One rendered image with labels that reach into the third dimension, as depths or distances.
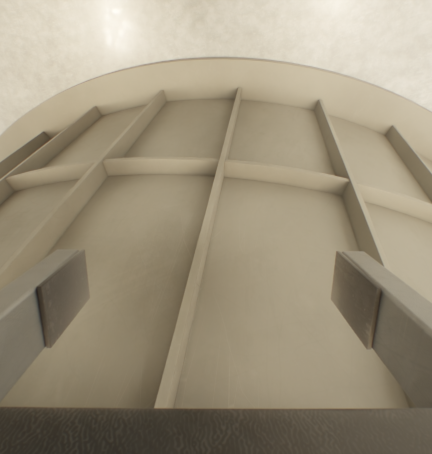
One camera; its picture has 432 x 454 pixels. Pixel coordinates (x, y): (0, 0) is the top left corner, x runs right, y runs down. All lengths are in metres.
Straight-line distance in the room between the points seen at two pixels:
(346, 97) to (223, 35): 0.32
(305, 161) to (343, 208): 0.13
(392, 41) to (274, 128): 0.34
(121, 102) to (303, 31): 0.47
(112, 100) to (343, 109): 0.58
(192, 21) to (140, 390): 0.75
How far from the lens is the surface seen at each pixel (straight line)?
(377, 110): 0.89
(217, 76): 0.84
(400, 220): 0.54
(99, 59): 0.94
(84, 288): 0.17
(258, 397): 0.27
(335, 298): 0.17
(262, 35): 0.84
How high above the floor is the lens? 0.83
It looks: 50 degrees down
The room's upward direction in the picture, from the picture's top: 168 degrees counter-clockwise
